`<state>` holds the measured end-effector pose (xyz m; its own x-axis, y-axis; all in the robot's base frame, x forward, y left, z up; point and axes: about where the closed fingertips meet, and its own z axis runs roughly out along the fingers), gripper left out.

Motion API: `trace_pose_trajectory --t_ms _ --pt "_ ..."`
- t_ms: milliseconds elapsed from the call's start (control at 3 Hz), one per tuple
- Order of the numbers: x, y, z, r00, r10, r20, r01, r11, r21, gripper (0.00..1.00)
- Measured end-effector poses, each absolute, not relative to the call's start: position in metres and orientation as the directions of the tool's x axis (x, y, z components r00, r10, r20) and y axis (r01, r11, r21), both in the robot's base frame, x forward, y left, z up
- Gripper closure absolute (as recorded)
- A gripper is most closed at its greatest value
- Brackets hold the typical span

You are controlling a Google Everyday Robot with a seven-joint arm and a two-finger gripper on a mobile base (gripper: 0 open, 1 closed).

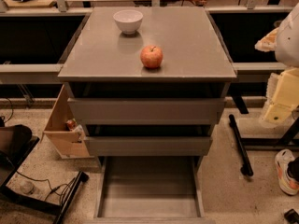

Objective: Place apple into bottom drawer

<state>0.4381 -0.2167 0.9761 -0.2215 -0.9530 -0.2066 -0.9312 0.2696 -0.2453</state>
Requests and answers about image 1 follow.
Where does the grey top drawer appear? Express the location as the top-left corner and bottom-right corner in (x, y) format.
(68, 98), (224, 125)

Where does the grey middle drawer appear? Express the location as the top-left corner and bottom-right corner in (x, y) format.
(85, 136), (211, 156)

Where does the white orange sneaker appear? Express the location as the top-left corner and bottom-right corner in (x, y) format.
(275, 149), (299, 196)

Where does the grey drawer cabinet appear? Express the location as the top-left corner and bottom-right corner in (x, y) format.
(59, 7), (236, 156)

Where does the black cable on floor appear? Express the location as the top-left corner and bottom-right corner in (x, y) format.
(15, 170), (78, 205)

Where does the wooden box with items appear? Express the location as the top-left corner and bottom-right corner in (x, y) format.
(43, 87), (90, 159)

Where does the red apple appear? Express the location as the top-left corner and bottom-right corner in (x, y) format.
(140, 45), (164, 69)

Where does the black bar on floor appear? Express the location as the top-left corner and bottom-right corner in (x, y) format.
(229, 115), (253, 176)

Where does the grey open bottom drawer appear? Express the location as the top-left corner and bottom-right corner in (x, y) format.
(84, 156), (216, 224)

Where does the white ceramic bowl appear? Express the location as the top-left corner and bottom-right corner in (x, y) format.
(113, 9), (143, 35)

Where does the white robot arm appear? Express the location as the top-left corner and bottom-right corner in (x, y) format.
(255, 4), (299, 128)

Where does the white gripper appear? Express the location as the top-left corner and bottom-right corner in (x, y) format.
(254, 28), (299, 128)

